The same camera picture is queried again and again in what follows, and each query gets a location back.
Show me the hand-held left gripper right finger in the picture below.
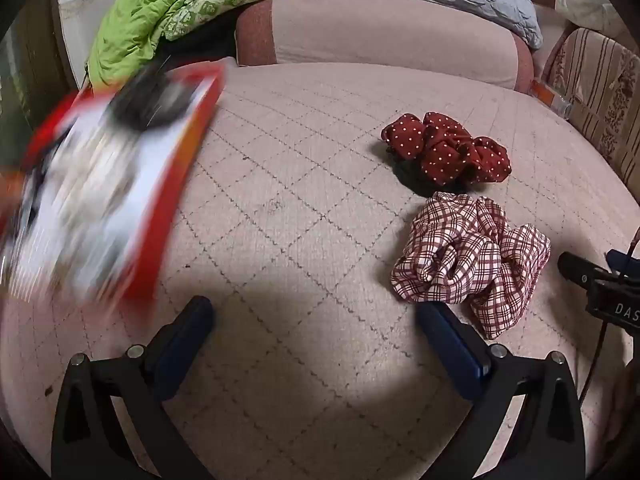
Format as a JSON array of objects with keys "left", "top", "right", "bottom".
[{"left": 417, "top": 302, "right": 586, "bottom": 480}]

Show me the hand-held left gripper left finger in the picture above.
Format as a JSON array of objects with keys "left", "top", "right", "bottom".
[{"left": 51, "top": 296, "right": 216, "bottom": 480}]

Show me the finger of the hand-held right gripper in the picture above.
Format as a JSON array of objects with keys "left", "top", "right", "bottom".
[
  {"left": 557, "top": 251, "right": 608, "bottom": 293},
  {"left": 606, "top": 249, "right": 640, "bottom": 276}
]

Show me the red-rimmed white box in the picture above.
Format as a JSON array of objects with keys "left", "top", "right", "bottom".
[{"left": 0, "top": 62, "right": 226, "bottom": 306}]

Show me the red plaid scrunchie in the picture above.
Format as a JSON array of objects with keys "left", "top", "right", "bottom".
[{"left": 391, "top": 191, "right": 552, "bottom": 341}]

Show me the striped cushion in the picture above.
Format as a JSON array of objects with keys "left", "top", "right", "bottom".
[{"left": 542, "top": 27, "right": 640, "bottom": 171}]

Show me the red polka dot scrunchie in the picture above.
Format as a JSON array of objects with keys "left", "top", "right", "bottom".
[{"left": 381, "top": 111, "right": 512, "bottom": 184}]

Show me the dark grey scrunchie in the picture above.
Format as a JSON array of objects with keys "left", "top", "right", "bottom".
[{"left": 107, "top": 72, "right": 193, "bottom": 128}]

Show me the pink bolster pillow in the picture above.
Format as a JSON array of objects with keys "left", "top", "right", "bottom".
[{"left": 235, "top": 0, "right": 535, "bottom": 93}]

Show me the green blanket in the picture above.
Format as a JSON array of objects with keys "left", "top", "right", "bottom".
[{"left": 87, "top": 0, "right": 241, "bottom": 88}]

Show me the red-brown cable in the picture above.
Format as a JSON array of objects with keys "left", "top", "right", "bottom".
[{"left": 580, "top": 227, "right": 640, "bottom": 407}]

